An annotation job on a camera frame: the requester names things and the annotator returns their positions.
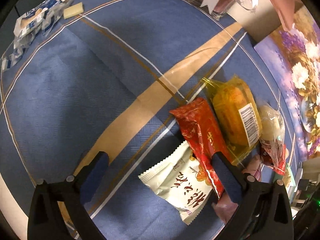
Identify pink purple snack packet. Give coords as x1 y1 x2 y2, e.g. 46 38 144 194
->
212 154 261 224

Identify green white snack packet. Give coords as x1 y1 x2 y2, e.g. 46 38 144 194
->
283 164 296 189

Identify clear packet with white bun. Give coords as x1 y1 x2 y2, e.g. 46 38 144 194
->
258 104 285 144

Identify yellow packet with orange cake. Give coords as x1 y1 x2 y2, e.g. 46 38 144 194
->
202 75 262 166

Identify white snack packet red text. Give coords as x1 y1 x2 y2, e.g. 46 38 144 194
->
138 141 213 225

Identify long red snack packet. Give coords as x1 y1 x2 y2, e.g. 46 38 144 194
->
169 98 233 198

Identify blue plaid tablecloth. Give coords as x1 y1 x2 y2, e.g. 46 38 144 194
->
1 0 299 239

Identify floral oil painting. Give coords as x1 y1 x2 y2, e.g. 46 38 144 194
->
254 7 319 161

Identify blue white tissue pack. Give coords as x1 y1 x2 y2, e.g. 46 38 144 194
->
1 0 73 71

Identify pale yellow wrapped candy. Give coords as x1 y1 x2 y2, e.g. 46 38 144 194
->
63 2 84 19

